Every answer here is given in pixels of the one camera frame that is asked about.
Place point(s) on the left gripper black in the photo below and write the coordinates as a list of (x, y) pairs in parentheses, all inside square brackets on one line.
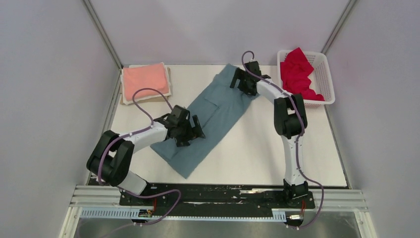
[(195, 132)]

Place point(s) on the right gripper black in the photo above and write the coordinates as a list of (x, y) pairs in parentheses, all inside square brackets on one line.
[(240, 74)]

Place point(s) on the grey-blue t shirt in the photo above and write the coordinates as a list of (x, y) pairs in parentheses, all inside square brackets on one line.
[(218, 107)]

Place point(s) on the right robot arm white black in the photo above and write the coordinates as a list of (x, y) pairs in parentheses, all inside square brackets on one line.
[(289, 121)]

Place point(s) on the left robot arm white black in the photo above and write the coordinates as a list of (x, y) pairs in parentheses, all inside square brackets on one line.
[(111, 158)]

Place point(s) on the red t shirt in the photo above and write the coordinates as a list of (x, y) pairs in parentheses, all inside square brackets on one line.
[(294, 73)]

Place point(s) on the folded white t shirt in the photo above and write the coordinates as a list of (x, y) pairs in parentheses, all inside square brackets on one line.
[(146, 95)]

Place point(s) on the white plastic basket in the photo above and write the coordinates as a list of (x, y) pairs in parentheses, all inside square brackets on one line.
[(320, 77)]

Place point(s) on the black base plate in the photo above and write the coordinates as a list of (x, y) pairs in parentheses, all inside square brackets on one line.
[(214, 199)]

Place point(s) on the white slotted cable duct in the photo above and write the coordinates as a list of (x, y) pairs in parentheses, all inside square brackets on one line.
[(276, 216)]

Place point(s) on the aluminium frame rail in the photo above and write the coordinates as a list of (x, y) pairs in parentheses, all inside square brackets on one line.
[(101, 196)]

